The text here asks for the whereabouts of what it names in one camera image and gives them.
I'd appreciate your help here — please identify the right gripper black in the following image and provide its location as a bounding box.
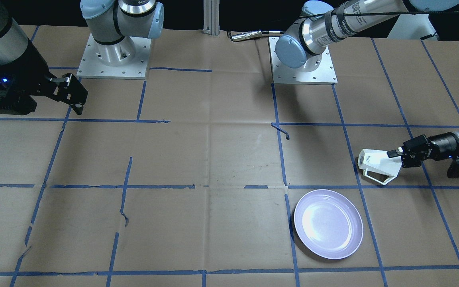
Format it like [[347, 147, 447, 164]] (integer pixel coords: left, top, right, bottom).
[[10, 40, 88, 116]]

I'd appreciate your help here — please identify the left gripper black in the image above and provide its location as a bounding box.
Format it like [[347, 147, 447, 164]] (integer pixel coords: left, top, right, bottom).
[[387, 132, 459, 168]]

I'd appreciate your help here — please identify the white faceted mug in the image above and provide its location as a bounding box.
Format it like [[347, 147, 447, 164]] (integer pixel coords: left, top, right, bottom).
[[357, 149, 402, 185]]

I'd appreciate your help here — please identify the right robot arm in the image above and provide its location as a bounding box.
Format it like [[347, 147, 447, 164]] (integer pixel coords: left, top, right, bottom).
[[0, 0, 164, 116]]

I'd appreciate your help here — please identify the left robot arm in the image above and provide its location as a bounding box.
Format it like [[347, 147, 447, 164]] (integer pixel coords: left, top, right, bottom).
[[275, 0, 459, 178]]

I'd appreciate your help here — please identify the lavender plate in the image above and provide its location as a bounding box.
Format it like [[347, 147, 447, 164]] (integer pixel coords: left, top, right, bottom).
[[293, 189, 364, 260]]

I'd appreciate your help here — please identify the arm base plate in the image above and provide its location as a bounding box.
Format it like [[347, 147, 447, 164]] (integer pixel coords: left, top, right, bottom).
[[269, 37, 338, 85], [76, 35, 153, 80]]

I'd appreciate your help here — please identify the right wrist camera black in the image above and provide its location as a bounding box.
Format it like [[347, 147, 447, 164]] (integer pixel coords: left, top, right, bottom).
[[0, 71, 37, 116]]

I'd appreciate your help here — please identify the aluminium frame post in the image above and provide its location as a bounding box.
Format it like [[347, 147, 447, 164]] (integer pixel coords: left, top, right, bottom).
[[202, 0, 220, 37]]

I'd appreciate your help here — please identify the metal cable connector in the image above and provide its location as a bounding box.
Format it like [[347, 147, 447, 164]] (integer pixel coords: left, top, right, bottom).
[[227, 30, 285, 42]]

